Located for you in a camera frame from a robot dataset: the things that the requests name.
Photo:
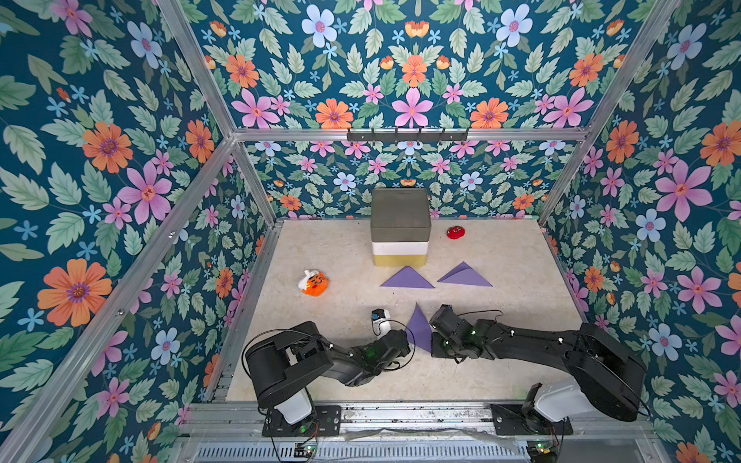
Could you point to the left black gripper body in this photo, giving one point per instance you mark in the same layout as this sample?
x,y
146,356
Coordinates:
x,y
400,353

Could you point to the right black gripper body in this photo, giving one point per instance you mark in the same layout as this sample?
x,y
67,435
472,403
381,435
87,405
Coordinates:
x,y
442,334

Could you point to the purple paper square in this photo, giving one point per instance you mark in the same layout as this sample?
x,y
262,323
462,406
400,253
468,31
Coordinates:
x,y
464,274
419,331
408,278

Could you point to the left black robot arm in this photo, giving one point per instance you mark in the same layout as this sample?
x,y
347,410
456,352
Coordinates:
x,y
282,363

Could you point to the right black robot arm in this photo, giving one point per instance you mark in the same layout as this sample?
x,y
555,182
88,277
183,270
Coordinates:
x,y
609,374

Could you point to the orange tiger plush toy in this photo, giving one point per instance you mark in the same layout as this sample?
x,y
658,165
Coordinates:
x,y
314,283

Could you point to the small red toy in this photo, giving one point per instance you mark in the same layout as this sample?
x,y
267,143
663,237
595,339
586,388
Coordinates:
x,y
455,232

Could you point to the grey white yellow stacked box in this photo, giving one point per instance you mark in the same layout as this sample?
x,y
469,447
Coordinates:
x,y
400,227

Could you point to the white ventilation grille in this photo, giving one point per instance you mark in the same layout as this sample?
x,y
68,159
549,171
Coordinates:
x,y
373,451

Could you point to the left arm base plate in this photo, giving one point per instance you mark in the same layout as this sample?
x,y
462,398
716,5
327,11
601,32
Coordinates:
x,y
323,421

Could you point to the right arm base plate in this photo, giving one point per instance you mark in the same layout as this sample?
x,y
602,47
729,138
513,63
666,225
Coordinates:
x,y
522,419

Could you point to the grey wall hook rail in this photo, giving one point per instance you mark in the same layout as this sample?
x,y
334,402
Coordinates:
x,y
388,136

